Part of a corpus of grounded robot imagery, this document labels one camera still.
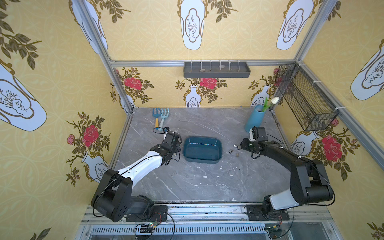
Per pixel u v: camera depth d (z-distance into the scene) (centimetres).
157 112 120
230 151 96
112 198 42
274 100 84
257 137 73
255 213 73
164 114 117
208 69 92
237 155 95
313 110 75
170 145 68
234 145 98
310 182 44
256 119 96
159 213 73
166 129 78
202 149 95
